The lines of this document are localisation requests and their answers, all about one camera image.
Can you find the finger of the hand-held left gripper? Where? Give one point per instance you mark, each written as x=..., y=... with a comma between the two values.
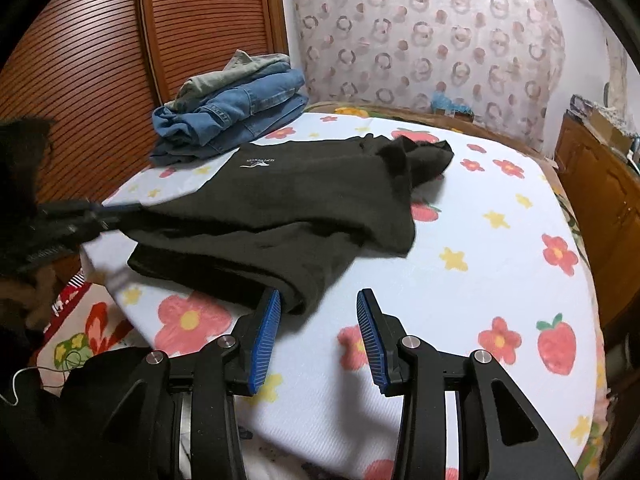
x=102, y=222
x=75, y=206

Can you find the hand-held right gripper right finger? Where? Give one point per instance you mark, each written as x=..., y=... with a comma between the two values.
x=370, y=340

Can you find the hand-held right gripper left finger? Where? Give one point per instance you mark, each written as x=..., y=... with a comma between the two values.
x=265, y=340

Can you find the black pants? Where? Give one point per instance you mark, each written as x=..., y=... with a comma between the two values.
x=280, y=210

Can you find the grey folded pants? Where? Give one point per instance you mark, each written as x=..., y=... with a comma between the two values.
x=215, y=80

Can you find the brown floral blanket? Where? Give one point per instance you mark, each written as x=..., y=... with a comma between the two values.
x=100, y=325

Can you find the wooden slatted wardrobe door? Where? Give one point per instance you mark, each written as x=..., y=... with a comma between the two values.
x=210, y=15
x=75, y=85

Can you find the white floral bed sheet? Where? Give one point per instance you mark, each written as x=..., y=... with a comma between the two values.
x=475, y=240

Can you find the blue folded jeans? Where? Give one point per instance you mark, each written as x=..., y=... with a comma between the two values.
x=240, y=105
x=240, y=137

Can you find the wooden cabinet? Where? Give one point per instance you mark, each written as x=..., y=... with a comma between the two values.
x=590, y=200

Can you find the open cardboard box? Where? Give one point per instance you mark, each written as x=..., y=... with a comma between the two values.
x=607, y=132

